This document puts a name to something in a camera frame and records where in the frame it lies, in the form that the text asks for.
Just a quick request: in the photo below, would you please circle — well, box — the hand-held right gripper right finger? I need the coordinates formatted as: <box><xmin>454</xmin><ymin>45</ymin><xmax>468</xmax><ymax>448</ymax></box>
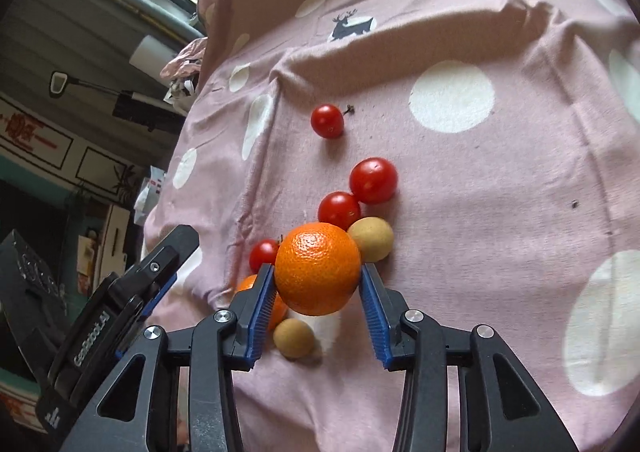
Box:
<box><xmin>360</xmin><ymin>263</ymin><xmax>581</xmax><ymax>452</ymax></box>

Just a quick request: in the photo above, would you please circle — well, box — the pink dotted deer blanket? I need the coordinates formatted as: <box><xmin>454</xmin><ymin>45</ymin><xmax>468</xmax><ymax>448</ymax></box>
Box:
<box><xmin>142</xmin><ymin>0</ymin><xmax>640</xmax><ymax>452</ymax></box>

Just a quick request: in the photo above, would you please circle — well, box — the white printed plastic bag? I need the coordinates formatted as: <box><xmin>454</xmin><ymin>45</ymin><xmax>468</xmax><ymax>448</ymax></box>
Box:
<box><xmin>167</xmin><ymin>76</ymin><xmax>201</xmax><ymax>110</ymax></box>

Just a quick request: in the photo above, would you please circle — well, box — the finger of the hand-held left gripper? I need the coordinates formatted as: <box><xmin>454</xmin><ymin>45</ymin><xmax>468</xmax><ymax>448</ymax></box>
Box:
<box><xmin>120</xmin><ymin>225</ymin><xmax>202</xmax><ymax>319</ymax></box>

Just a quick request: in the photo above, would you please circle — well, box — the framed wall picture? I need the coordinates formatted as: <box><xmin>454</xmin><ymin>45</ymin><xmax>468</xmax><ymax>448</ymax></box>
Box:
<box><xmin>0</xmin><ymin>96</ymin><xmax>76</xmax><ymax>170</ymax></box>
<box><xmin>76</xmin><ymin>147</ymin><xmax>126</xmax><ymax>197</ymax></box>

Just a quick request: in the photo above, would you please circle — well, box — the red cherry tomato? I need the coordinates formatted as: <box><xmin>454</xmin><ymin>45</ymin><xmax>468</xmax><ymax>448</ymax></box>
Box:
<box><xmin>310</xmin><ymin>104</ymin><xmax>345</xmax><ymax>139</ymax></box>
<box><xmin>349</xmin><ymin>157</ymin><xmax>399</xmax><ymax>205</ymax></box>
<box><xmin>317</xmin><ymin>191</ymin><xmax>362</xmax><ymax>231</ymax></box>
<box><xmin>249</xmin><ymin>239</ymin><xmax>281</xmax><ymax>275</ymax></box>

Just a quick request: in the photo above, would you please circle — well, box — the small orange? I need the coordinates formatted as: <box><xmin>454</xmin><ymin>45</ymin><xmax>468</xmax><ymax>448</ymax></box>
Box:
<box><xmin>234</xmin><ymin>274</ymin><xmax>290</xmax><ymax>333</ymax></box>

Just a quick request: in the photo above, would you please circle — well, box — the tan round longan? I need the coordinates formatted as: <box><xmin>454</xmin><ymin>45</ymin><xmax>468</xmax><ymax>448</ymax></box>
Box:
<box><xmin>273</xmin><ymin>317</ymin><xmax>317</xmax><ymax>360</ymax></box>
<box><xmin>346</xmin><ymin>217</ymin><xmax>395</xmax><ymax>263</ymax></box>

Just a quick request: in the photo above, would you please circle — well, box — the black stick vacuum cleaner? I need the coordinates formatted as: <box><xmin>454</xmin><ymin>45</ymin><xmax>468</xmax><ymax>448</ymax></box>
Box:
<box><xmin>50</xmin><ymin>72</ymin><xmax>183</xmax><ymax>133</ymax></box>

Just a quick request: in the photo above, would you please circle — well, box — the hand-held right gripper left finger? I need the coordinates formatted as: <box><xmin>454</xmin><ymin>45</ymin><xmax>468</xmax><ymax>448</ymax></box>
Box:
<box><xmin>60</xmin><ymin>262</ymin><xmax>278</xmax><ymax>452</ymax></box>

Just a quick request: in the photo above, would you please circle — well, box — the pink crumpled cloth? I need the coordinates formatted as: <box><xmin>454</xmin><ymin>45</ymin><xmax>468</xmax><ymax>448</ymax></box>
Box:
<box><xmin>160</xmin><ymin>38</ymin><xmax>207</xmax><ymax>80</ymax></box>

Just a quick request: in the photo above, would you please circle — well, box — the large orange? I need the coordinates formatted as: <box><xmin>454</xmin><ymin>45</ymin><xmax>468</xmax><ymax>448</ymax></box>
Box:
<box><xmin>274</xmin><ymin>222</ymin><xmax>362</xmax><ymax>317</ymax></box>

